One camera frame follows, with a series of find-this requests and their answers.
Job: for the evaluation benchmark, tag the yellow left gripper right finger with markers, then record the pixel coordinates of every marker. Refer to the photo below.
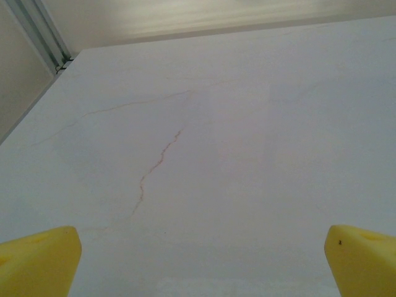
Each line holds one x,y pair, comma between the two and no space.
365,269

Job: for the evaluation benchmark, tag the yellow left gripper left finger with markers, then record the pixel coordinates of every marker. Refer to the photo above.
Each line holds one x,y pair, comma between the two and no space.
37,266

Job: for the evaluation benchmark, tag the aluminium frame post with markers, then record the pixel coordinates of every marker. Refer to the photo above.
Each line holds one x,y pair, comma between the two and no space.
43,31

